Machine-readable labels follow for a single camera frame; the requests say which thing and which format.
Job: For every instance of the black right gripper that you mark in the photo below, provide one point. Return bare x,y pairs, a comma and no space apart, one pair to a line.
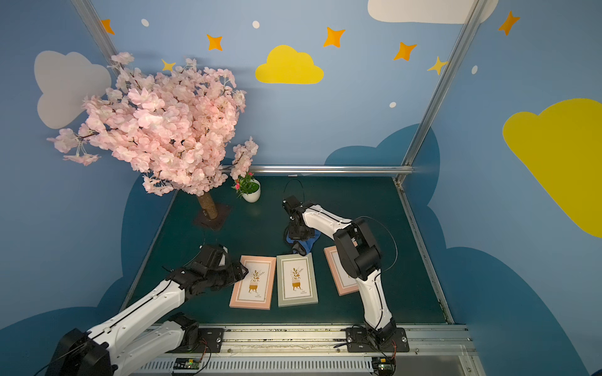
295,225

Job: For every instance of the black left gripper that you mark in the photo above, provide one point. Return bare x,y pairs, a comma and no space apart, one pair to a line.
230,272

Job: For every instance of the blue black-edged cloth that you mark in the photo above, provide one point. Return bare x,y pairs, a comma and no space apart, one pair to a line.
302,247

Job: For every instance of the pink picture frame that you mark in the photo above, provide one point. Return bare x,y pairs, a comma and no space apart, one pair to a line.
255,290
345,285

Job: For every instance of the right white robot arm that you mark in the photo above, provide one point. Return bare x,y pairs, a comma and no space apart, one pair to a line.
359,252

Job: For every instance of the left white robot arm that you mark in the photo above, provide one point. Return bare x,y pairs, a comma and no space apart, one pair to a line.
151,326

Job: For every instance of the white pot with plant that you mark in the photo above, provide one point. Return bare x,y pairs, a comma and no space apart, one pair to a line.
248,187

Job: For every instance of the pink blossom artificial tree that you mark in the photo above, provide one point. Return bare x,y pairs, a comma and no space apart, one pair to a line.
172,127

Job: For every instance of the grey-green picture frame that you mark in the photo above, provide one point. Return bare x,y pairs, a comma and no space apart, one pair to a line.
296,283

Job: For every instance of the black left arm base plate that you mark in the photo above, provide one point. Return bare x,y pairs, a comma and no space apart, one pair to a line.
207,339

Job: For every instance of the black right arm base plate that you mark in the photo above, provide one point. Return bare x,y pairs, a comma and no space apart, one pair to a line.
359,340

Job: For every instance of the aluminium mounting rail front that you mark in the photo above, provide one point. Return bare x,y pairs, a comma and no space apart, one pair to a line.
320,349

